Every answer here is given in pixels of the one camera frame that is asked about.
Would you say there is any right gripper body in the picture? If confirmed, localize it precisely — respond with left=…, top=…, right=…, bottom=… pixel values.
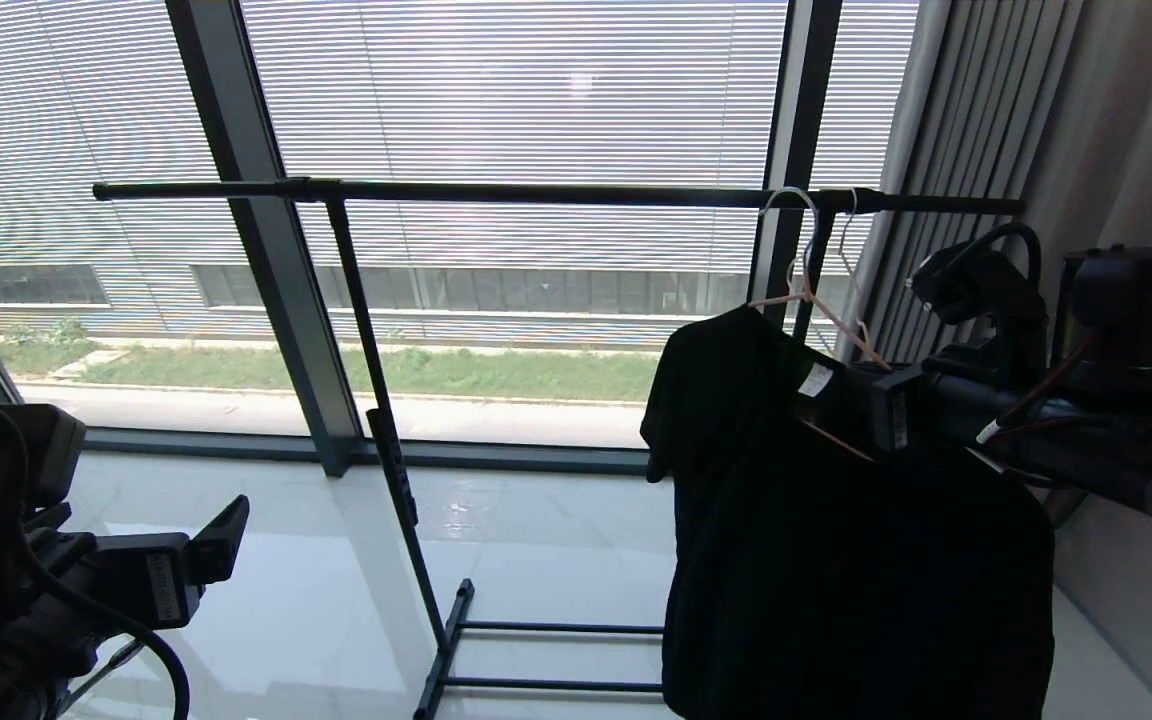
left=871, top=365, right=1067, bottom=456

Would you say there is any grey curtain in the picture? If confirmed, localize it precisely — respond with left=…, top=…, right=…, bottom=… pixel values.
left=836, top=0, right=1152, bottom=526

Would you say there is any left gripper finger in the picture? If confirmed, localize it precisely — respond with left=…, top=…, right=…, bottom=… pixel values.
left=186, top=496, right=250, bottom=587

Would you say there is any black clothes rack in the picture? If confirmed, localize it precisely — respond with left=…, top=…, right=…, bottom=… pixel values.
left=93, top=178, right=1027, bottom=720

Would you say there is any window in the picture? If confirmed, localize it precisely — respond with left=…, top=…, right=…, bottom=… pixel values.
left=0, top=0, right=922, bottom=476

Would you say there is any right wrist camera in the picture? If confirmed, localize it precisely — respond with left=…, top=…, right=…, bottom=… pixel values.
left=908, top=250, right=1049, bottom=386

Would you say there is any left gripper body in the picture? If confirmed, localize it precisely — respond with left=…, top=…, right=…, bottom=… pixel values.
left=96, top=533, right=202, bottom=629

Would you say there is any black short-sleeved shirt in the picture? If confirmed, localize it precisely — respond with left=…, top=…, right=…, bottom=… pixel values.
left=641, top=305, right=1055, bottom=720

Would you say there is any pink clothes hanger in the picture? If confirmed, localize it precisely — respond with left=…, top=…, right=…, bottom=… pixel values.
left=836, top=188, right=872, bottom=336
left=748, top=187, right=894, bottom=463

